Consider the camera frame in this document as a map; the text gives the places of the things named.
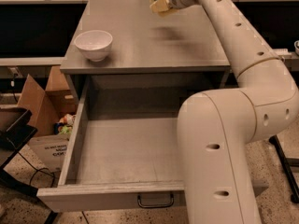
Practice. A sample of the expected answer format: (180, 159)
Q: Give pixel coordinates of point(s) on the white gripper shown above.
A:
(161, 7)

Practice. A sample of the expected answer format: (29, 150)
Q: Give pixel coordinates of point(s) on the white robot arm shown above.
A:
(214, 126)

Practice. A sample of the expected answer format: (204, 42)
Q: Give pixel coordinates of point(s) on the grey cabinet with counter top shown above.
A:
(144, 42)

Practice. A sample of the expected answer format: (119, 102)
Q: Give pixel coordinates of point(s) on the open grey drawer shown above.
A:
(124, 143)

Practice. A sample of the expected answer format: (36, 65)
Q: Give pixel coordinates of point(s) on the white ceramic bowl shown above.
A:
(94, 45)

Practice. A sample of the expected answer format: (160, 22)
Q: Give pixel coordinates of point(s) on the white power strip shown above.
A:
(283, 53)

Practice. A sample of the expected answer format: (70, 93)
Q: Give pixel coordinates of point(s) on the brown cardboard box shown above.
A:
(48, 106)

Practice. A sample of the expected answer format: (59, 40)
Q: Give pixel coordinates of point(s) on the colourful items in box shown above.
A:
(65, 124)

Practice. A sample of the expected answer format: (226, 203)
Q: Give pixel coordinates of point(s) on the black stand on left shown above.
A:
(15, 133)

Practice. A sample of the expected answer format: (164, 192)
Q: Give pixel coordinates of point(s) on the black metal leg right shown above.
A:
(286, 168)

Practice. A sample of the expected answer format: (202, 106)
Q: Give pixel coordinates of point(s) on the black drawer handle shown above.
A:
(155, 201)

